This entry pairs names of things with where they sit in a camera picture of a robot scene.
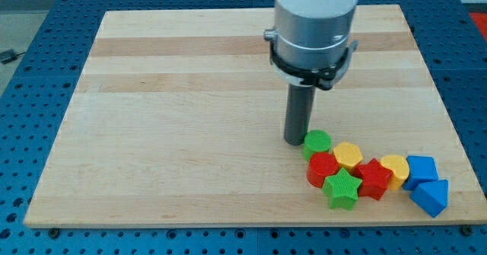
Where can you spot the green circle block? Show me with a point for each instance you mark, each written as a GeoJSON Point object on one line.
{"type": "Point", "coordinates": [316, 141]}

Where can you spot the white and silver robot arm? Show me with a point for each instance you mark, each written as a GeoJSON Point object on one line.
{"type": "Point", "coordinates": [309, 41]}

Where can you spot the red circle block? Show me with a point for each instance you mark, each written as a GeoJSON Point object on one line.
{"type": "Point", "coordinates": [321, 165]}

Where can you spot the yellow hexagon block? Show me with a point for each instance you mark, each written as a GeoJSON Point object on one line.
{"type": "Point", "coordinates": [348, 155]}

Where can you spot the yellow circle block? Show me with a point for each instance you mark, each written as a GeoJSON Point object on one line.
{"type": "Point", "coordinates": [400, 170]}

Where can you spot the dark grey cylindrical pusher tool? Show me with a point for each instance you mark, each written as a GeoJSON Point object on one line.
{"type": "Point", "coordinates": [299, 106]}

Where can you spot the light wooden board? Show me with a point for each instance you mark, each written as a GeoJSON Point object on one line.
{"type": "Point", "coordinates": [177, 120]}

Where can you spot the green star block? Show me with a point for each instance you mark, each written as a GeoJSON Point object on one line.
{"type": "Point", "coordinates": [341, 189]}

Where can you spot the red star block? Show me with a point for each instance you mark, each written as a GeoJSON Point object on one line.
{"type": "Point", "coordinates": [375, 179]}

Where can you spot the blue cube block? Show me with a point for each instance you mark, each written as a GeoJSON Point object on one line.
{"type": "Point", "coordinates": [421, 169]}

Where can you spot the blue triangle block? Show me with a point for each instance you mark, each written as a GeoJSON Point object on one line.
{"type": "Point", "coordinates": [432, 196]}

